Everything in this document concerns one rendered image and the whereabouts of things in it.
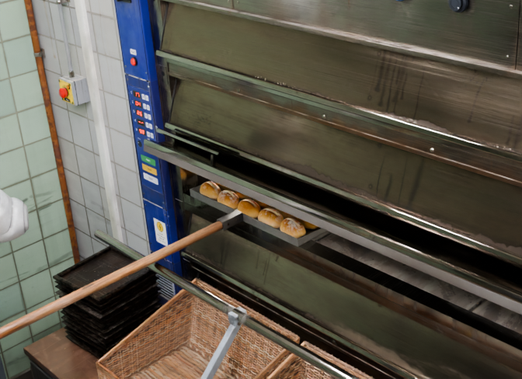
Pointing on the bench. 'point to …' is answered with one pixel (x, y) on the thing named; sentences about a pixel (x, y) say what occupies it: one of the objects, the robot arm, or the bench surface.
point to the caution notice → (160, 232)
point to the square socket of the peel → (231, 219)
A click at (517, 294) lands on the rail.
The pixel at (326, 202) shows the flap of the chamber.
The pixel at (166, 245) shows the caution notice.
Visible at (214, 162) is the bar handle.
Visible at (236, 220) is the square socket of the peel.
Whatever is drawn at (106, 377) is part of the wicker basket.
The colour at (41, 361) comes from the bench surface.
